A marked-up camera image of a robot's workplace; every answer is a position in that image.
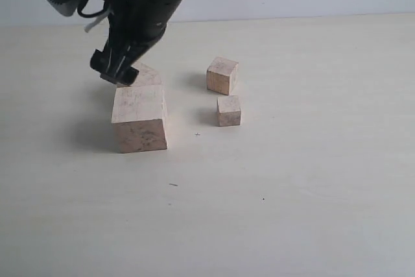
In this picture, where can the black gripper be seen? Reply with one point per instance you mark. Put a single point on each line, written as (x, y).
(135, 26)

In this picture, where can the second largest wooden cube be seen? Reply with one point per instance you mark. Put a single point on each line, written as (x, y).
(146, 77)

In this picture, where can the third largest wooden cube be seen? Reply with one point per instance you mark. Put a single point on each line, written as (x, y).
(221, 75)

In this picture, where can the smallest wooden cube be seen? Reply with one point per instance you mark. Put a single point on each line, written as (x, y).
(229, 110)

